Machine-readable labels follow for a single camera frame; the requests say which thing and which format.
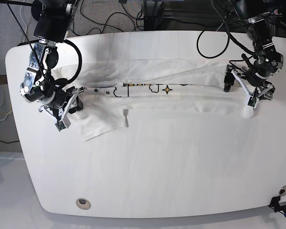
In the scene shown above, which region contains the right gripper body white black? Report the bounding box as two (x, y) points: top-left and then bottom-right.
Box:
(38, 87), (86, 121)

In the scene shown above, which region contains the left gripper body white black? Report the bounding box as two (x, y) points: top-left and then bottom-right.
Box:
(226, 64), (275, 100)

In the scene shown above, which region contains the white printed T-shirt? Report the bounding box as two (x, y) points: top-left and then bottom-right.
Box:
(68, 59), (254, 141)

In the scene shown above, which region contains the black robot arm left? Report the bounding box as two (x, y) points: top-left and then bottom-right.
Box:
(198, 0), (284, 106)

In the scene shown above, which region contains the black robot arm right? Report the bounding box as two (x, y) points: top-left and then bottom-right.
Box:
(20, 0), (83, 123)

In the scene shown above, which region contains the silver table grommet left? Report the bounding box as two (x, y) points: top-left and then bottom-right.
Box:
(76, 198), (91, 210)

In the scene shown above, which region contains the silver table grommet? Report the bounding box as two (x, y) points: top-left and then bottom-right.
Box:
(279, 185), (286, 196)
(76, 198), (91, 210)

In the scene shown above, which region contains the silver table grommet right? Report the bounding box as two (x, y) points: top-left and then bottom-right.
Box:
(279, 185), (286, 196)

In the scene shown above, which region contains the black round stand base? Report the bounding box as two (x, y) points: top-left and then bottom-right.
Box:
(31, 0), (43, 21)

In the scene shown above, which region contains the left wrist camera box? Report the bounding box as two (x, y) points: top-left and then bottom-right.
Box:
(247, 95), (259, 108)

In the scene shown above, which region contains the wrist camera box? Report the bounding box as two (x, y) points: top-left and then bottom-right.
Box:
(55, 117), (71, 132)
(247, 95), (259, 108)

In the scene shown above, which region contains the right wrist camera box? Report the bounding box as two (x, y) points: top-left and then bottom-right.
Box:
(55, 117), (71, 132)

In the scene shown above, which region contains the black aluminium frame post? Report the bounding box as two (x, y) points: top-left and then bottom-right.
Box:
(141, 0), (163, 31)

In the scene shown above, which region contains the white floor cable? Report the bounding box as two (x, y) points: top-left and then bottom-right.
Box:
(19, 4), (28, 42)

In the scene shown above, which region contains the black clamp with cable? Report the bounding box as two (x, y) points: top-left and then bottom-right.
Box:
(268, 196), (286, 218)

